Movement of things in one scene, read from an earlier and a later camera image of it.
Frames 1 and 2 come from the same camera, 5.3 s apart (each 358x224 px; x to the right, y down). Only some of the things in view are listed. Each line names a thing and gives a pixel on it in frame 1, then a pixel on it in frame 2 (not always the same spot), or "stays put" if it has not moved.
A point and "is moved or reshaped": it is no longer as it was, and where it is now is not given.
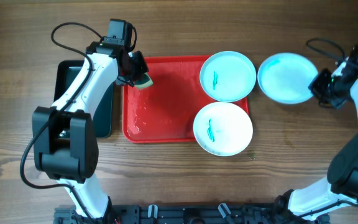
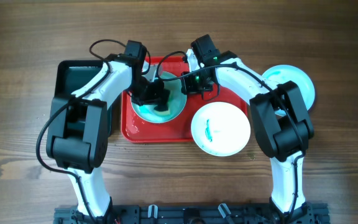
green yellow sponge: x=144 y=83 is moved or reshaped
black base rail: x=186 y=214 stays put
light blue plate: x=227 y=76 is moved or reshaped
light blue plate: x=284 y=78 is moved or reshaped
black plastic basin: x=67 y=71 stays put
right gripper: x=317 y=85 -> x=188 y=89
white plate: x=223 y=129 stays put
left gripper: x=142 y=68 -> x=153 y=98
